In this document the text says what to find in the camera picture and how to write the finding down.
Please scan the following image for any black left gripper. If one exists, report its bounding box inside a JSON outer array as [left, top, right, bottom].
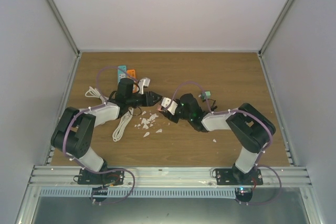
[[127, 91, 162, 107]]

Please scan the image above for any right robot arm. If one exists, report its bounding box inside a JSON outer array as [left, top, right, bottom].
[[161, 93, 276, 185]]

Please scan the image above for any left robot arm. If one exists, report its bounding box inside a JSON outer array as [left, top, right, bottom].
[[50, 78, 162, 184]]

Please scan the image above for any white debris pile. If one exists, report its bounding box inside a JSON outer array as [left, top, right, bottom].
[[134, 111, 163, 138]]

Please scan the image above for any orange power strip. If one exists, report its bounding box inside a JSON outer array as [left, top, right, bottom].
[[127, 69, 139, 93]]

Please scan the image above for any teal power strip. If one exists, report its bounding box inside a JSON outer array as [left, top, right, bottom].
[[117, 65, 128, 83]]

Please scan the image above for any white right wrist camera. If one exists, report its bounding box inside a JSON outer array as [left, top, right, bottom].
[[161, 97, 178, 115]]

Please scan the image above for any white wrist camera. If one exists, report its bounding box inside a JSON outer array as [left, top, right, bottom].
[[161, 97, 178, 115], [138, 77, 151, 94]]

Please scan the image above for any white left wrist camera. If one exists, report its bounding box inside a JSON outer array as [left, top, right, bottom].
[[138, 77, 151, 94]]

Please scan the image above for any black thin wire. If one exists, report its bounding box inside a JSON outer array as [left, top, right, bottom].
[[202, 98, 220, 112]]

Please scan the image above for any white bundled orange-strip cable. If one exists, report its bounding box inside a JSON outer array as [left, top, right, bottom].
[[112, 105, 135, 142]]

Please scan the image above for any white coiled teal-strip cable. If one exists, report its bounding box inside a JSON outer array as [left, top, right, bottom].
[[85, 86, 107, 103]]

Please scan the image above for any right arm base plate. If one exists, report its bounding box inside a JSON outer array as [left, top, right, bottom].
[[212, 167, 264, 186]]

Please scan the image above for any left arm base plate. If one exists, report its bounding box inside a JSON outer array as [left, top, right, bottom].
[[73, 168, 125, 186]]

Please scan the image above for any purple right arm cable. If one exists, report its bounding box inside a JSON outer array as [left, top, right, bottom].
[[171, 81, 283, 206]]

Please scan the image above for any slotted cable duct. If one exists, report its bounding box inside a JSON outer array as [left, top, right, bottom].
[[40, 187, 236, 199]]

